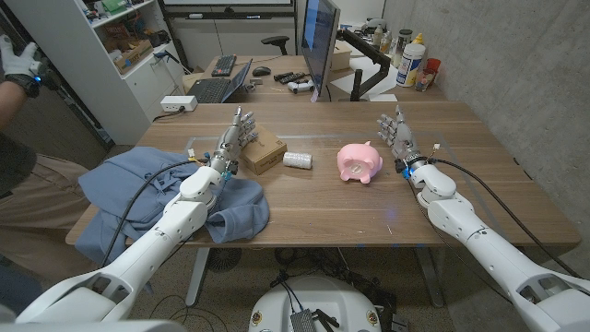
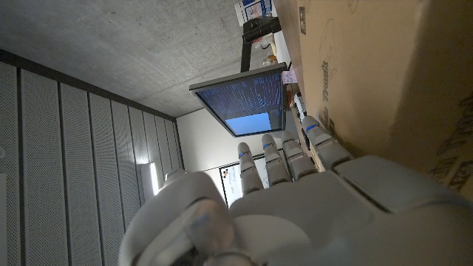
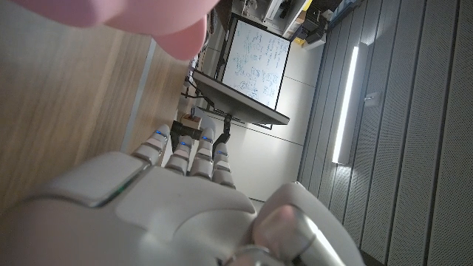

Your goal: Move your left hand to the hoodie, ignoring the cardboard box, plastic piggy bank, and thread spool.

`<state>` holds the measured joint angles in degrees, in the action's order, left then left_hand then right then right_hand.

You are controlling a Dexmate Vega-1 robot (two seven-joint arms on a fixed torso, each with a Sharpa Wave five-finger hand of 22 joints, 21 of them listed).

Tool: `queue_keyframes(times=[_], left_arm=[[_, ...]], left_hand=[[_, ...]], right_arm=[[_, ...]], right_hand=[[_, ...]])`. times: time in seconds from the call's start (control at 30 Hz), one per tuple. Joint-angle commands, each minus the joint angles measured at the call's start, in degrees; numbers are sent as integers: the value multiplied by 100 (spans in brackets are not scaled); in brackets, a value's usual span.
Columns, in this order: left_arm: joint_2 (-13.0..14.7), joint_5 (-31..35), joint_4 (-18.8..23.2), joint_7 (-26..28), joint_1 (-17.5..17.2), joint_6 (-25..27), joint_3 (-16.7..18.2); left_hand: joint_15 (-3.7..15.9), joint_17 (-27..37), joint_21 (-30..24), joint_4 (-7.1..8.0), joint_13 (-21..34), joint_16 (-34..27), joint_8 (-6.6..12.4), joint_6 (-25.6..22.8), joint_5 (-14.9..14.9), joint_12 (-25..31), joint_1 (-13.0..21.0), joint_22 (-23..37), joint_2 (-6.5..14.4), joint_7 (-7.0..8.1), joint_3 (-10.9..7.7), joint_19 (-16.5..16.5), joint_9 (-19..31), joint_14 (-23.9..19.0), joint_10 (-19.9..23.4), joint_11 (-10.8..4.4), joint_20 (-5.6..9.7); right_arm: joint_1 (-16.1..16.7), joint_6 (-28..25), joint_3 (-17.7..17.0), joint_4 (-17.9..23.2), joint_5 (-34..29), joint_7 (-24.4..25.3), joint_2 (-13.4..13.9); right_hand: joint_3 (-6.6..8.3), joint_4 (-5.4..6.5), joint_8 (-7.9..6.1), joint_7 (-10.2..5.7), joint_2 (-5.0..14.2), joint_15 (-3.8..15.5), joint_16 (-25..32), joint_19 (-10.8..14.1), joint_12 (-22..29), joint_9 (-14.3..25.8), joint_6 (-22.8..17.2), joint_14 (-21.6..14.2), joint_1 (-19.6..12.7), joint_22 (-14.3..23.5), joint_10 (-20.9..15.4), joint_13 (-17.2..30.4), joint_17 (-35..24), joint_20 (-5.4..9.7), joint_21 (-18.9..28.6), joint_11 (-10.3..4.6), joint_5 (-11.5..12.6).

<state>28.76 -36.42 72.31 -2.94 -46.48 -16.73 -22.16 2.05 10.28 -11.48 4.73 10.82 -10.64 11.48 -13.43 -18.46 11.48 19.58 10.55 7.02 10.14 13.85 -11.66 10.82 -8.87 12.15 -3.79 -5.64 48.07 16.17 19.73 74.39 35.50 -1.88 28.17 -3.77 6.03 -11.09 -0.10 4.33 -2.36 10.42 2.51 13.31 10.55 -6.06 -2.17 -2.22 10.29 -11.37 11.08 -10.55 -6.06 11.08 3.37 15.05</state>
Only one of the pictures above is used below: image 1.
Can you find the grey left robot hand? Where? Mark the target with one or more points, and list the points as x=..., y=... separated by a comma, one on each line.
x=230, y=145

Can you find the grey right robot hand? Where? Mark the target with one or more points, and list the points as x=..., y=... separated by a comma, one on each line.
x=403, y=140

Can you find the white gloved person hand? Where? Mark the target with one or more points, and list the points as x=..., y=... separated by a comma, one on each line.
x=16, y=62

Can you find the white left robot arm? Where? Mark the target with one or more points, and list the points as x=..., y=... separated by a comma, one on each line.
x=175, y=221

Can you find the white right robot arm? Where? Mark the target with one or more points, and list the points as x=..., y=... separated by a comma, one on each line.
x=461, y=216

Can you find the person bare forearm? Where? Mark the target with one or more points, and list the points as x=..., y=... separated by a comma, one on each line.
x=9, y=103

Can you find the small brown cardboard box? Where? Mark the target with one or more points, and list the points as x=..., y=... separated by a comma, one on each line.
x=267, y=154

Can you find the pink plastic piggy bank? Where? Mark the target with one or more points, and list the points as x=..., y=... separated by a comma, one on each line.
x=359, y=161

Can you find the white thread spool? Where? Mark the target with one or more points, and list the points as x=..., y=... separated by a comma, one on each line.
x=297, y=160

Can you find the plain tan cardboard box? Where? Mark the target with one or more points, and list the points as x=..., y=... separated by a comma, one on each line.
x=343, y=55

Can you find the blue hoodie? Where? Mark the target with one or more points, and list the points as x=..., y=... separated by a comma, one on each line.
x=120, y=184

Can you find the open cardboard box with clutter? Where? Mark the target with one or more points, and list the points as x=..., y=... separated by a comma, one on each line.
x=133, y=55

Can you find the black wrist tracker band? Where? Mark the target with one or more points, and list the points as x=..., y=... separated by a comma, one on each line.
x=25, y=85

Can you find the black laptop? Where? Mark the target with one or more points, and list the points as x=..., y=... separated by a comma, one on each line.
x=212, y=90

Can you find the clear glass cup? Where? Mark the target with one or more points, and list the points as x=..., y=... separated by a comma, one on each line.
x=425, y=80

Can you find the white power strip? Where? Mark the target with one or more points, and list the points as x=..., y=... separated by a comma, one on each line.
x=177, y=103

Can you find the wooden office desk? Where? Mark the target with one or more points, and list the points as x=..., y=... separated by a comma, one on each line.
x=276, y=94

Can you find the white paper sheets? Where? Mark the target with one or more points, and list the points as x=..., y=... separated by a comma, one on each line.
x=364, y=78

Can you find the white wipes canister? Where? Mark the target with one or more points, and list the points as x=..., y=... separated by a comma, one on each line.
x=409, y=64

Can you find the white shelf cabinet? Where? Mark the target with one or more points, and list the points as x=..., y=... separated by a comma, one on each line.
x=92, y=83

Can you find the black keyboard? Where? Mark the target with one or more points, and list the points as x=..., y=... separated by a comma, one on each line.
x=224, y=65

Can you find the black computer mouse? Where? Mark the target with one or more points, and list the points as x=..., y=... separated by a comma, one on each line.
x=262, y=71

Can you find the red cup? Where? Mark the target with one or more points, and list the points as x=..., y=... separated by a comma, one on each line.
x=433, y=65

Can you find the black remote control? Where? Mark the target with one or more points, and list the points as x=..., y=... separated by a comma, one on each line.
x=283, y=76
x=297, y=77

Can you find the white game controller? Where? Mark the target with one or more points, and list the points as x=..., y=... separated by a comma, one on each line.
x=300, y=86

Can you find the dark lid jar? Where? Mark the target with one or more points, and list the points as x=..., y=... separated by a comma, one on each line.
x=402, y=46

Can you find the yellow cap bottle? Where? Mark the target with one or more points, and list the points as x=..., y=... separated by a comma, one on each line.
x=418, y=39

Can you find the black office chair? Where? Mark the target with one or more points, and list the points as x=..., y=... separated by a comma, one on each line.
x=275, y=41

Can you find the black floor fan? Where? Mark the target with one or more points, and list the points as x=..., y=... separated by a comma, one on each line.
x=223, y=259

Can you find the large computer monitor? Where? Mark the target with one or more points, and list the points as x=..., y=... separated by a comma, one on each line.
x=318, y=41

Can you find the grey metal table leg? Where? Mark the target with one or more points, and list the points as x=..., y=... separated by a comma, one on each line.
x=197, y=276
x=429, y=276

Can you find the seated person tan trousers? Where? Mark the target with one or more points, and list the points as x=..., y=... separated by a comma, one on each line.
x=41, y=207

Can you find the white robot torso base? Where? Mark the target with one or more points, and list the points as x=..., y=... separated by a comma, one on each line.
x=318, y=299

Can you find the whiteboard with black frame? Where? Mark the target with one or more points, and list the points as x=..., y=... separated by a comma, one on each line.
x=230, y=15

